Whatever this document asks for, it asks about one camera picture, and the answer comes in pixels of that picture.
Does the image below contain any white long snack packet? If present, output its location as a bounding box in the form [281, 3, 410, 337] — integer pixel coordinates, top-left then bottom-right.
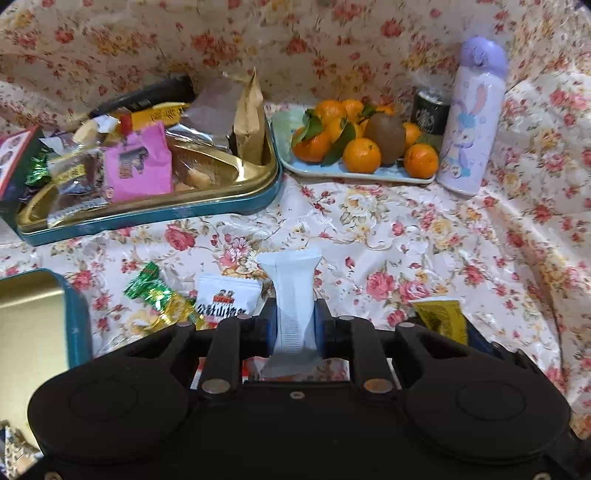
[256, 248, 322, 380]

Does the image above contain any brown paper packet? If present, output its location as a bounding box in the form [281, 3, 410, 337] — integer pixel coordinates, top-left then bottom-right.
[232, 67, 267, 165]

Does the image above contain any black long packet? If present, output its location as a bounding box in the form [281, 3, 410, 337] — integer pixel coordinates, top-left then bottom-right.
[87, 75, 195, 119]

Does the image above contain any light blue plate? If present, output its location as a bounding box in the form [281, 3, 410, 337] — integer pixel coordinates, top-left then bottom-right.
[271, 106, 438, 186]

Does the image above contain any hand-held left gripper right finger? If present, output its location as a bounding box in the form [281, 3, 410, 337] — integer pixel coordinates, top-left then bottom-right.
[315, 298, 462, 398]

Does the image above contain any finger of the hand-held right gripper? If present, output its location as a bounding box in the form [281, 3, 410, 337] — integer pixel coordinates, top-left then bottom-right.
[465, 322, 525, 370]

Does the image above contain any purple rabbit thermos bottle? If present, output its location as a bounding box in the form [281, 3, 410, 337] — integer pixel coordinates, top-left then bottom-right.
[436, 38, 509, 198]

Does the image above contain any divided gold tin teal rim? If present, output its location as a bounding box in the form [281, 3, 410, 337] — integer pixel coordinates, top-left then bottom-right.
[16, 134, 281, 246]

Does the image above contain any red grey carton box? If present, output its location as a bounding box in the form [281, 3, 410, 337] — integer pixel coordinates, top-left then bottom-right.
[0, 127, 45, 205]

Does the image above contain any white packet red print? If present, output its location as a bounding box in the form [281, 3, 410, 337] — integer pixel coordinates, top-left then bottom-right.
[196, 273, 264, 329]

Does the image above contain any green gold foil packet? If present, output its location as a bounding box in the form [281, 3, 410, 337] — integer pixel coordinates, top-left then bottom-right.
[124, 260, 197, 334]

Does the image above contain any dark coffee can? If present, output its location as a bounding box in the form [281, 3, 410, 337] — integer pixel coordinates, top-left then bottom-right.
[410, 87, 452, 137]

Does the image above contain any floral printed cloth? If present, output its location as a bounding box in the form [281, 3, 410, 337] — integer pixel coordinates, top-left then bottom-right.
[0, 0, 591, 444]

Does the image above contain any brown kiwi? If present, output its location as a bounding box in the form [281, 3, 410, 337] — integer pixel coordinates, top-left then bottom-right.
[364, 112, 407, 167]

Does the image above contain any clear packet dark filling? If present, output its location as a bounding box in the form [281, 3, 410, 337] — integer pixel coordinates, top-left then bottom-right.
[47, 151, 110, 219]

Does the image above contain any clear plastic bag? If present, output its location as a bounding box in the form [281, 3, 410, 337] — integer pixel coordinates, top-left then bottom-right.
[184, 76, 246, 140]

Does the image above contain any yellow flat snack packet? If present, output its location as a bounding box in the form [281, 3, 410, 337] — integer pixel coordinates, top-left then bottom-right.
[121, 103, 191, 136]

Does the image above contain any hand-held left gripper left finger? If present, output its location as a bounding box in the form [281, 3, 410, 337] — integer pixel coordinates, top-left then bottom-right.
[139, 298, 279, 398]

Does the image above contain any pink snack packet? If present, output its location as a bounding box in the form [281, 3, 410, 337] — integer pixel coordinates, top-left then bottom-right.
[103, 122, 174, 202]

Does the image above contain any pile of mandarin oranges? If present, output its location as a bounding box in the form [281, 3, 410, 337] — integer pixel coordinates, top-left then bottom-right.
[292, 98, 439, 180]

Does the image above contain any yellow green snack packet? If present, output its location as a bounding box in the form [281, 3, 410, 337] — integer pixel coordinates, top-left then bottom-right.
[412, 299, 468, 346]

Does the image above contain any clear pastry packet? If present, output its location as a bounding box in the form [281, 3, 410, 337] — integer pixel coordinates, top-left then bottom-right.
[167, 133, 242, 193]

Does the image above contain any gold tin tray teal rim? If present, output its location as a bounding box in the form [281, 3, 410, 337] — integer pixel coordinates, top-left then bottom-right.
[0, 269, 93, 432]

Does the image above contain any cream round snack packet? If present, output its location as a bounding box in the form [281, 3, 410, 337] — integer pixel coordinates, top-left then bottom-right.
[73, 115, 122, 145]

